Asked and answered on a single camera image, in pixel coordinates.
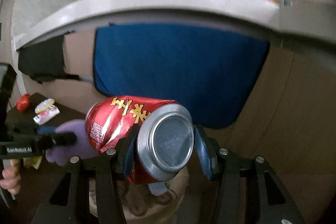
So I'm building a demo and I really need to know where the pink white snack wrapper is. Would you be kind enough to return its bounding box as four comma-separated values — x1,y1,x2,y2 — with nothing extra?
33,105,60,126

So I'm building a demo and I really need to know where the yellow striped snack wrapper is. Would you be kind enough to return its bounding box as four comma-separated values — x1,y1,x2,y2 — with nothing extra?
23,156,43,169

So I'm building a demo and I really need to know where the trash bin with clear liner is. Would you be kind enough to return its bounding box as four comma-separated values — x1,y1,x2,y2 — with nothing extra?
88,165,190,224

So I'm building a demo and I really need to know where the white countertop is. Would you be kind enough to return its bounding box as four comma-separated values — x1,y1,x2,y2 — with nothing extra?
14,0,335,50

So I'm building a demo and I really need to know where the purple foam piece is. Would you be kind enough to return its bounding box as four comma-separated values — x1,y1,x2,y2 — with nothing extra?
45,119,99,167

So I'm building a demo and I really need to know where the person's left hand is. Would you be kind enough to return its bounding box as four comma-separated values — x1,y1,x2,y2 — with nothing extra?
1,159,21,195

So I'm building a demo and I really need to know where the crushed red soda can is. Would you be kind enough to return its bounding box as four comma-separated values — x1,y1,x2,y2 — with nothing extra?
84,96,194,184

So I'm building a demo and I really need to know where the round foil lid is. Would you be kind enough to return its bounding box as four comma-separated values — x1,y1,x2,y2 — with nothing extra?
34,98,55,114

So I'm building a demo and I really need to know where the red plastic bag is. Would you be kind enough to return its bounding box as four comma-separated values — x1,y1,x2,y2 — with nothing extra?
16,93,30,113

